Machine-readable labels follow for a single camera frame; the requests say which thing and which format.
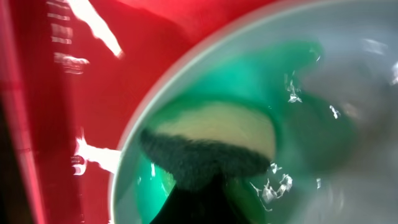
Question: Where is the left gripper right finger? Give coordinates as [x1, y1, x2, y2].
[223, 179, 252, 224]

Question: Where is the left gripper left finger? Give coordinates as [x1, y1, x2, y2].
[162, 174, 175, 197]

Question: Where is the green yellow sponge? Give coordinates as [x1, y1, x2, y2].
[139, 99, 277, 191]

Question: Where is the light blue plate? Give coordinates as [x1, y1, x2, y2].
[111, 1, 397, 223]

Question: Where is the red plastic tray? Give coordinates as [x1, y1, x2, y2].
[1, 0, 265, 223]

